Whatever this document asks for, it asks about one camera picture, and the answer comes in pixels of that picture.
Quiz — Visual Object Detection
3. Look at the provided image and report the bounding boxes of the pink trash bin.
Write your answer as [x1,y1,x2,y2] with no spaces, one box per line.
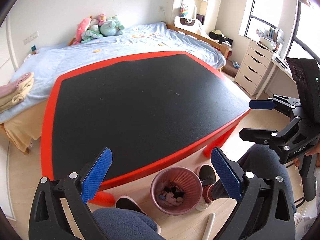
[150,167,202,216]

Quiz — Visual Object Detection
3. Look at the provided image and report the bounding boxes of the white drawer cabinet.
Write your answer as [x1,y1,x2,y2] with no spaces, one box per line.
[235,40,274,96]

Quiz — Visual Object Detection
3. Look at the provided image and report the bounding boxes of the white tube on floor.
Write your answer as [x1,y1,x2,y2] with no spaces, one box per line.
[202,212,216,240]

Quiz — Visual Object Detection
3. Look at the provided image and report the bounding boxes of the person's legs dark trousers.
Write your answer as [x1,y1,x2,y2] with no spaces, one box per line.
[93,145,296,239]

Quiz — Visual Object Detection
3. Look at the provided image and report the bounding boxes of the black slipper left foot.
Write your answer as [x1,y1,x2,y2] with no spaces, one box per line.
[115,196,161,238]

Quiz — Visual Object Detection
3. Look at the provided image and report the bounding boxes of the black slipper foot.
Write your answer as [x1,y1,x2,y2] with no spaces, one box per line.
[196,164,216,211]
[115,196,161,238]

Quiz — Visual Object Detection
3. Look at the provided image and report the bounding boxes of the black slipper right foot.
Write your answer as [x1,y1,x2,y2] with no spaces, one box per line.
[196,164,216,211]

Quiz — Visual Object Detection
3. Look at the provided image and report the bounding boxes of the white tote bag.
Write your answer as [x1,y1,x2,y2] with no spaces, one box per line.
[174,16,200,33]

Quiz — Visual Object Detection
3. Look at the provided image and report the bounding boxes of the folded towels stack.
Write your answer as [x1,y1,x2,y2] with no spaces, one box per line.
[1,72,34,113]

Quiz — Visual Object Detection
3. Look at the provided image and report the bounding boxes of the plush toy pile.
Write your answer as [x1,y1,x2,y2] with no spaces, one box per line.
[68,14,125,46]

